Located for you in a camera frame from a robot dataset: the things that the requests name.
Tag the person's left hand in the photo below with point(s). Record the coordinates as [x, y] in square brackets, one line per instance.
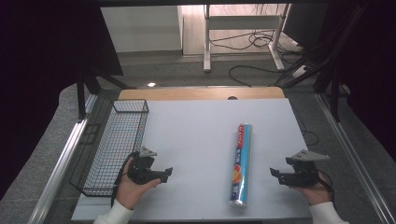
[132, 191]

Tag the dark curtain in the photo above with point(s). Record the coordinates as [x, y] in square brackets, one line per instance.
[373, 62]
[37, 62]

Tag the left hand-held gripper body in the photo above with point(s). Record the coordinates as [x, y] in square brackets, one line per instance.
[141, 175]

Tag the white cabinet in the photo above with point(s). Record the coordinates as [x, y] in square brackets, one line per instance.
[143, 28]

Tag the black metal stand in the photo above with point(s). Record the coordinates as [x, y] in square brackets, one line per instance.
[81, 93]
[334, 93]

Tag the aluminium rail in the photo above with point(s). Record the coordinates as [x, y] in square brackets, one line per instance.
[62, 161]
[351, 155]

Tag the blue cling film roll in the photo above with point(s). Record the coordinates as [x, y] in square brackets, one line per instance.
[241, 168]

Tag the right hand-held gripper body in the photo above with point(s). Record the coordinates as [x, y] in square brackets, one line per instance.
[300, 179]

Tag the white table mat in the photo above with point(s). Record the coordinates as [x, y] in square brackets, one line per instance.
[193, 140]

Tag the white power strip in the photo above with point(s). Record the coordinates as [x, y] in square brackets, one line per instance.
[300, 71]

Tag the white metal desk frame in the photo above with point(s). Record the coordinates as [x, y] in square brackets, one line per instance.
[207, 37]

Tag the person's right hand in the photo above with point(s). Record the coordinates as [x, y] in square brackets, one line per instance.
[314, 193]

